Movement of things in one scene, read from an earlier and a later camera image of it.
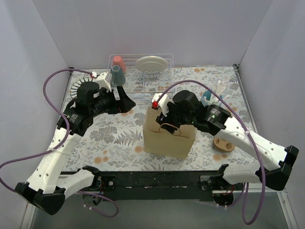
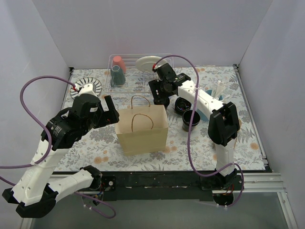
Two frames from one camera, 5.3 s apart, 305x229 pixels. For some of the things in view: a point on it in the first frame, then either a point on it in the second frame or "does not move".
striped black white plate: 73,91 does not move
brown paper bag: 157,139 -> 142,130
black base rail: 155,186 does not move
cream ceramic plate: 151,64 does not move
